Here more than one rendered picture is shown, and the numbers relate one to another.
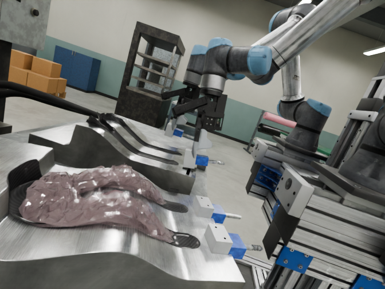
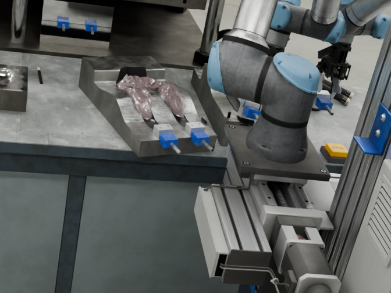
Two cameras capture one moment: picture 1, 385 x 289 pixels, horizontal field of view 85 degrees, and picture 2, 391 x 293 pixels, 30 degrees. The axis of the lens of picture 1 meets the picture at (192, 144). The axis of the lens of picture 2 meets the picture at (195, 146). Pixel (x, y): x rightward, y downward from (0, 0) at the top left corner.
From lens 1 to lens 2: 2.13 m
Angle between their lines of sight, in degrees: 70
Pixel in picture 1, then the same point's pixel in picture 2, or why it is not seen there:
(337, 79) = not seen: outside the picture
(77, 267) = (107, 98)
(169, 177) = (219, 116)
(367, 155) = not seen: hidden behind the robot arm
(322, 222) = (231, 167)
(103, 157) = (206, 92)
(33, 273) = (100, 96)
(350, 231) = (237, 179)
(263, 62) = not seen: hidden behind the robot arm
